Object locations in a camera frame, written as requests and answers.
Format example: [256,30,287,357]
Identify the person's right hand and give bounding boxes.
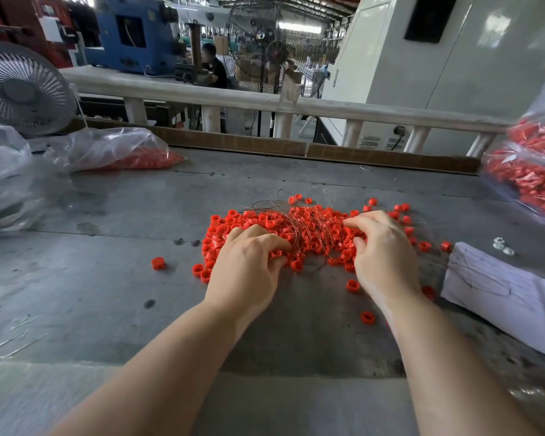
[343,210,425,316]

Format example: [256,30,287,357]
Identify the person's left hand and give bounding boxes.
[203,225,292,331]

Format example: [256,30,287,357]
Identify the bundle of thin metal wires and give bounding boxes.
[245,199,357,265]

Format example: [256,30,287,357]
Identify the pile of red plastic rings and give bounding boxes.
[191,193,455,327]

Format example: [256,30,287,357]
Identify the person's left forearm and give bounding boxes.
[50,302,256,436]

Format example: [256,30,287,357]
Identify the person's right forearm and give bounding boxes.
[378,290,543,436]

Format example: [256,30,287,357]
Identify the white paper sheet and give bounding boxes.
[440,242,545,363]

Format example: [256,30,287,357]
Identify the brown wooden board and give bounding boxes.
[64,117,481,174]

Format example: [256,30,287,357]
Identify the large clear bag red pieces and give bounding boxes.
[480,72,545,223]

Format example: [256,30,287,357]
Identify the white metal railing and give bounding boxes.
[59,66,514,157]

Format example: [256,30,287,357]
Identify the clear bag with red pieces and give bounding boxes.
[44,127,185,173]

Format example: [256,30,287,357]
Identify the large grey machine cabinet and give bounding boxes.
[318,0,545,157]

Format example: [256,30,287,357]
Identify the blue industrial machine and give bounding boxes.
[86,0,185,76]

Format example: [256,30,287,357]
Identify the crumpled clear plastic bag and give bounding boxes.
[0,116,47,234]

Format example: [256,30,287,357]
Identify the white desk fan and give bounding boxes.
[0,41,78,139]

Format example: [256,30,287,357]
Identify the red industrial machine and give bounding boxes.
[0,0,78,67]

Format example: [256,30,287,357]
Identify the black pedestal fan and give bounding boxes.
[259,41,292,138]

